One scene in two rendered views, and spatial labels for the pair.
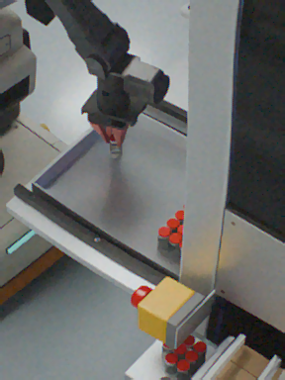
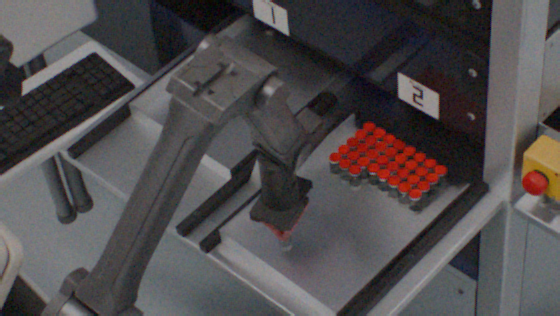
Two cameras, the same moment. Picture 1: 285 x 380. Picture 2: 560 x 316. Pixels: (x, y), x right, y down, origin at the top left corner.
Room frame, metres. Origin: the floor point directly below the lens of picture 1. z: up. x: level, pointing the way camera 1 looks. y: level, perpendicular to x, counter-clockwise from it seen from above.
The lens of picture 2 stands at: (0.94, 1.29, 2.53)
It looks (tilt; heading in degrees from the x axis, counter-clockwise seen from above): 49 degrees down; 281
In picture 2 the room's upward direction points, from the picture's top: 8 degrees counter-clockwise
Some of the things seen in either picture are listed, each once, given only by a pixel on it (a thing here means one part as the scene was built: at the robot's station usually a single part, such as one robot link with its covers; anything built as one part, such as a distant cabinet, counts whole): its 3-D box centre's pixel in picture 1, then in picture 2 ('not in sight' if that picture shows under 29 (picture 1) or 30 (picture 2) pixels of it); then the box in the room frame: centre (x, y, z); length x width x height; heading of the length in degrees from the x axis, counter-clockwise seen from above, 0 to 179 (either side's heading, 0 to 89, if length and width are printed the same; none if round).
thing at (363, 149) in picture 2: (203, 218); (387, 171); (1.01, -0.10, 0.91); 0.18 x 0.02 x 0.05; 142
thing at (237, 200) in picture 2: (173, 115); (240, 188); (1.26, -0.06, 0.91); 0.14 x 0.03 x 0.06; 51
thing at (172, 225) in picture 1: (193, 211); (379, 179); (1.03, -0.08, 0.91); 0.18 x 0.02 x 0.05; 142
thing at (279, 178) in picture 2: (115, 73); (279, 162); (1.17, 0.05, 1.10); 0.07 x 0.06 x 0.07; 59
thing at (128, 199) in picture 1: (151, 190); (345, 213); (1.08, -0.01, 0.90); 0.34 x 0.26 x 0.04; 52
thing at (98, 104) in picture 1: (113, 96); (280, 190); (1.18, 0.05, 1.04); 0.10 x 0.07 x 0.07; 67
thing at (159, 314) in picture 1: (169, 313); (552, 164); (0.75, -0.04, 1.00); 0.08 x 0.07 x 0.07; 52
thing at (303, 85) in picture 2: not in sight; (244, 88); (1.29, -0.31, 0.90); 0.34 x 0.26 x 0.04; 52
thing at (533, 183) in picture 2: (145, 299); (536, 181); (0.77, 0.00, 1.00); 0.04 x 0.04 x 0.04; 52
